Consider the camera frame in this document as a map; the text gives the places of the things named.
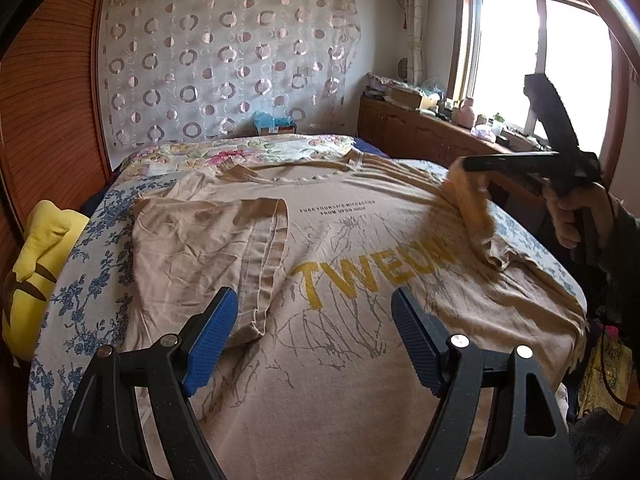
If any pink floral quilt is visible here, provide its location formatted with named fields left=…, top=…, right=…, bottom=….
left=116, top=133, right=355, bottom=183

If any person's right forearm dark sleeve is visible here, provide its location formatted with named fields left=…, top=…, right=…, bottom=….
left=600, top=200, right=639, bottom=312

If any yellow plush toy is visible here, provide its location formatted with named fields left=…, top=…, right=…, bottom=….
left=1, top=200, right=89, bottom=362

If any beige printed t-shirt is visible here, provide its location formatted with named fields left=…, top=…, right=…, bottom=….
left=117, top=146, right=587, bottom=480

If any window with wooden frame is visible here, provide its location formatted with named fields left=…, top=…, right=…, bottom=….
left=447, top=0, right=630, bottom=182

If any yellow patterned bag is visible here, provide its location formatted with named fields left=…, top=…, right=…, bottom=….
left=578, top=326, right=638, bottom=420

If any brown wooden wardrobe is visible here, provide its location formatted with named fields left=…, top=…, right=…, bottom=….
left=1, top=0, right=112, bottom=272

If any wooden side cabinet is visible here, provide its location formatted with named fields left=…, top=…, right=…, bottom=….
left=357, top=96, right=546, bottom=233

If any person's right hand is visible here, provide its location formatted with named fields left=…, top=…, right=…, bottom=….
left=542, top=183, right=616, bottom=249

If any blue tissue box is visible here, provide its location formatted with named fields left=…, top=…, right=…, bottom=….
left=252, top=112, right=297, bottom=136

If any dark blue blanket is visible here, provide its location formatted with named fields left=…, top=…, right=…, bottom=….
left=354, top=138, right=388, bottom=158

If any hanging window curtain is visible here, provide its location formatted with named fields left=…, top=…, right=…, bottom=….
left=404, top=0, right=428, bottom=86

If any blue floral white bedsheet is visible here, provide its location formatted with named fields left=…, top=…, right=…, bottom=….
left=27, top=156, right=589, bottom=480

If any cardboard box on cabinet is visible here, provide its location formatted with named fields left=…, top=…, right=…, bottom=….
left=386, top=87, right=439, bottom=110

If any circle patterned sheer curtain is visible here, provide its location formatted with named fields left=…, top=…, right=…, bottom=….
left=101, top=0, right=361, bottom=154

